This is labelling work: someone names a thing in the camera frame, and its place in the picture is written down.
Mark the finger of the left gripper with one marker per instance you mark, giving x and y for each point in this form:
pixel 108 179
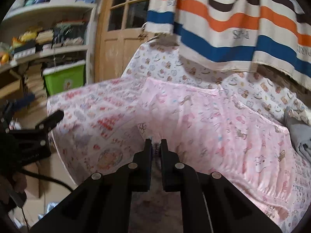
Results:
pixel 51 121

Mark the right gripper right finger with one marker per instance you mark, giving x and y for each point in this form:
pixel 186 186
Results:
pixel 210 203

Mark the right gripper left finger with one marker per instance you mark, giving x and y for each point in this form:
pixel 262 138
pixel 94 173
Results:
pixel 101 203

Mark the pink cartoon print pants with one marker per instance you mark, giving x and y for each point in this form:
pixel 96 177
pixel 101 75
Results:
pixel 211 131

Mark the person's left hand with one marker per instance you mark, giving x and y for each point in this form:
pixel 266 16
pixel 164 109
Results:
pixel 13 192

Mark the green plastic storage bin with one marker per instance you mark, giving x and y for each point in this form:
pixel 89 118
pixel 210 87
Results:
pixel 64 77

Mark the pink strawberry print bedsheet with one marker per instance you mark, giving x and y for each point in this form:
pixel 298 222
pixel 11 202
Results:
pixel 99 132

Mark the white storage shelf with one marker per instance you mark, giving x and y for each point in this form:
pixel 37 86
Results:
pixel 40 34

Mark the grey folded blanket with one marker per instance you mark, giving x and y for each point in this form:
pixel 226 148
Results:
pixel 299 134

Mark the baby bear print sheet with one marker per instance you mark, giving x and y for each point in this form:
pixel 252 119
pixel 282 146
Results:
pixel 267 91

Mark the wooden door with glass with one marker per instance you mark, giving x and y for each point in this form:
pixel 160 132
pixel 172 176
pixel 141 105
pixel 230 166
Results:
pixel 118 36

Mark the striped Paris curtain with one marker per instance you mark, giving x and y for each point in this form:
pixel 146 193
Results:
pixel 237 35

